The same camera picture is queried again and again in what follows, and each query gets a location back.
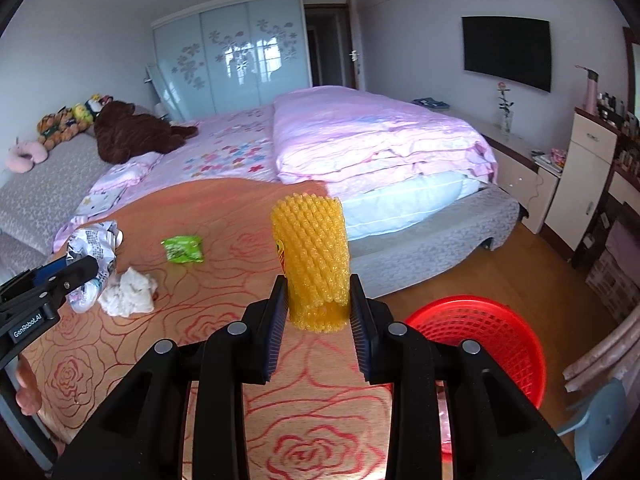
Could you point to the grey fabric bed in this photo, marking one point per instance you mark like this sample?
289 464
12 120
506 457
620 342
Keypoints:
430 250

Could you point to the pink folded quilt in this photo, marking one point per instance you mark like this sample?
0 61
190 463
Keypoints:
370 130

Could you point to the orange brown plush toy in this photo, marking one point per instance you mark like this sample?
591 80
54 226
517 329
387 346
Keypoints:
57 130

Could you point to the glass sliding door wardrobe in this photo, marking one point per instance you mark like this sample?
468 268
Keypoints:
230 55

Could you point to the pink floral bed sheet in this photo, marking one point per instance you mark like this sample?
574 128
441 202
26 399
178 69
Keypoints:
225 145

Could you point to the vanity stool with pink cloth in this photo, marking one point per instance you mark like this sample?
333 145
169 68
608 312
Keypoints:
625 240

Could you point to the pink ruffled pillow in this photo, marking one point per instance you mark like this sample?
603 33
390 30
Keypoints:
125 172

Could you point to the yellow foam fruit net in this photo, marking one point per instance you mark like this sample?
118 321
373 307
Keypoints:
310 250

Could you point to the brown framed vanity mirror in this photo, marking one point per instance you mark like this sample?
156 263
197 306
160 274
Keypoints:
634 70

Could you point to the red plastic basket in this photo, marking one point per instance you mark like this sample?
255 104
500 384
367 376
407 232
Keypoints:
480 330

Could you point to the black wall television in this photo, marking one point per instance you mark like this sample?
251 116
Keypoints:
507 50

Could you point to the person's left hand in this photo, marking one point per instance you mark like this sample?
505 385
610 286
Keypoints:
27 392

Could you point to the green snack wrapper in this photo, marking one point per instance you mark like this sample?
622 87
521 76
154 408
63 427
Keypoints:
184 250

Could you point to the low cream cabinet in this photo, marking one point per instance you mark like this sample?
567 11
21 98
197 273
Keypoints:
515 175

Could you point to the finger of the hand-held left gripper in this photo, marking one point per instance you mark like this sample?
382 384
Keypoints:
75 277
45 271

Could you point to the light blue plastic stool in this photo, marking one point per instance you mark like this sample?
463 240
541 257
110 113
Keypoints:
597 420

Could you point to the white tissue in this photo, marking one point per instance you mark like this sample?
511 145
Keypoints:
127 292

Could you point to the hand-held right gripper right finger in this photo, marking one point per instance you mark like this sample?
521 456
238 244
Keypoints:
361 330

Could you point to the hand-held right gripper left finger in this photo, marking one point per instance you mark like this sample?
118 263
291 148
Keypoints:
275 330

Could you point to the black white plush toy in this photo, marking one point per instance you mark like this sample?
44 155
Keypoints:
97 101

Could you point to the orange rose pattern blanket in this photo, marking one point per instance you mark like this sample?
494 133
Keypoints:
210 210

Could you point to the rose in glass vase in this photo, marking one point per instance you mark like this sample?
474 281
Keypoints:
506 120

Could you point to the brown room door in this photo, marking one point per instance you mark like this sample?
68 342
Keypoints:
356 45

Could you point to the pink plush toy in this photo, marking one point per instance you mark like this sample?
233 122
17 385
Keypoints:
25 155

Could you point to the yellow green plush toy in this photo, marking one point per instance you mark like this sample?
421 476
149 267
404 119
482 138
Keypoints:
82 114

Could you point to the white printed cloth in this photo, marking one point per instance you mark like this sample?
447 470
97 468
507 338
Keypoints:
100 202

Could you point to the brown plush bear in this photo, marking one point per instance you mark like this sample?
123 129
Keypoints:
135 132

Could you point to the white printed plastic packet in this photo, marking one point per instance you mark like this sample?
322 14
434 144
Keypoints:
95 250

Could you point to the tall white cabinet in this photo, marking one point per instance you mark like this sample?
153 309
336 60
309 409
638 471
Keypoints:
580 185

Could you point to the row of cosmetic bottles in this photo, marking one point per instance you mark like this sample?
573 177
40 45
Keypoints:
620 115

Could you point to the pink patterned curtain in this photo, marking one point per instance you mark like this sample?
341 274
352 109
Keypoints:
605 355

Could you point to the pink floral small object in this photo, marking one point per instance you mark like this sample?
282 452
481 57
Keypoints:
558 157

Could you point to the white blue folded quilt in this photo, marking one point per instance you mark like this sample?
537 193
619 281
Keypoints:
400 205

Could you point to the patterned storage box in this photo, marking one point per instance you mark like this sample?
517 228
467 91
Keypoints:
612 275

